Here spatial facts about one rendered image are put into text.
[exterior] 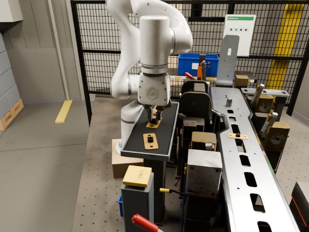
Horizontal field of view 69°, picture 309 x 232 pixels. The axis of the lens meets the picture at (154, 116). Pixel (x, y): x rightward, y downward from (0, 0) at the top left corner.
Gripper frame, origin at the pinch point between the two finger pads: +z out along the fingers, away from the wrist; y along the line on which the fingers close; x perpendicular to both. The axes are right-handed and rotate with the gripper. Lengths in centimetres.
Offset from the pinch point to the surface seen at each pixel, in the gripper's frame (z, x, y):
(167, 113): 2.6, 8.1, 2.9
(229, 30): -15, 126, 27
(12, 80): 71, 196, -273
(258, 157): 18.5, 11.2, 38.6
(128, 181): 2.5, -29.5, 1.3
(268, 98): 14, 65, 51
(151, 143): 2.2, -13.3, 2.4
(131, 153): 2.5, -19.3, -1.7
